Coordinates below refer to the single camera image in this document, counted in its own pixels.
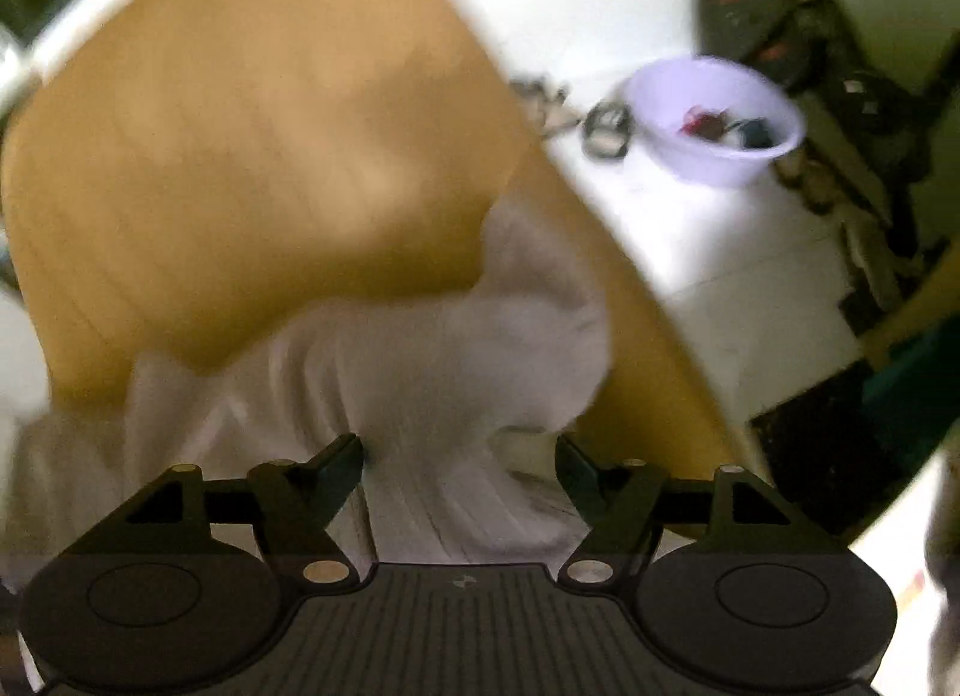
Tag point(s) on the light purple knit sweater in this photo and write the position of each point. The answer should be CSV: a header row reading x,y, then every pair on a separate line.
x,y
450,366

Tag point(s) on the black buckle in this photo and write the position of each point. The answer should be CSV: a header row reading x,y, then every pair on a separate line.
x,y
589,133

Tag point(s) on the lavender plastic basin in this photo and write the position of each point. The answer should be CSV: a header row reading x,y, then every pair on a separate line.
x,y
712,163

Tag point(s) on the wooden chair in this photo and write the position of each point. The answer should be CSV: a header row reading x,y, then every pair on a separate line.
x,y
262,141

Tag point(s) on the red small item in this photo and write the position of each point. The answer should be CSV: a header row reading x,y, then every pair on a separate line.
x,y
701,120

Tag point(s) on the black mat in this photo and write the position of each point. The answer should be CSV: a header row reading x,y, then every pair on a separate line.
x,y
825,456

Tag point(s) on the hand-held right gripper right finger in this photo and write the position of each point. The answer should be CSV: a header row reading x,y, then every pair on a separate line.
x,y
581,471

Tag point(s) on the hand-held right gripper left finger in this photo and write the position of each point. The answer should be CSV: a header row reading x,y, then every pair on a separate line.
x,y
337,471

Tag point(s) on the green box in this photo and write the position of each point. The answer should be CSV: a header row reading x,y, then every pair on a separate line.
x,y
915,388

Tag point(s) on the dark small item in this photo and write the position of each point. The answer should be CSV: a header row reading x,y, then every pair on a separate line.
x,y
754,133

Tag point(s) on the dark bag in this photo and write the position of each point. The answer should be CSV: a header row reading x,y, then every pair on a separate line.
x,y
750,13

